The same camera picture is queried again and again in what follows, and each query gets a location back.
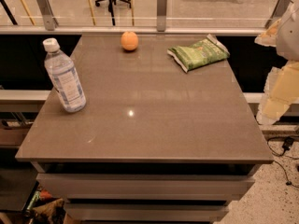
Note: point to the orange fruit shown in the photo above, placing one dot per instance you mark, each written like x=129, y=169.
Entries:
x=129, y=41

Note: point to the grey drawer cabinet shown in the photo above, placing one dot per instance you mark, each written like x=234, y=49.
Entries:
x=146, y=198

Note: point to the right metal railing post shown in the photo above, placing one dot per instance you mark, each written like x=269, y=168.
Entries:
x=280, y=8

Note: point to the middle metal railing post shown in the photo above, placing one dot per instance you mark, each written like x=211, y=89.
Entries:
x=161, y=15

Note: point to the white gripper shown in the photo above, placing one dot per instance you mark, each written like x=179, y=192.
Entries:
x=289, y=36

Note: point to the brown paper bag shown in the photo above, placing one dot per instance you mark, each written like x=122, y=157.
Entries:
x=50, y=213

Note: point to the green jalapeno chip bag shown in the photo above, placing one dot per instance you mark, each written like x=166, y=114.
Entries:
x=204, y=52

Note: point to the clear blue-label plastic bottle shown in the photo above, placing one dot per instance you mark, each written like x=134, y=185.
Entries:
x=64, y=76

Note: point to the metal railing post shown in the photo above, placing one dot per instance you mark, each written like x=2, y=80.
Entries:
x=161, y=15
x=49, y=20
x=280, y=8

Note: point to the left metal railing post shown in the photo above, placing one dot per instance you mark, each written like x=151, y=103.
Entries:
x=49, y=20

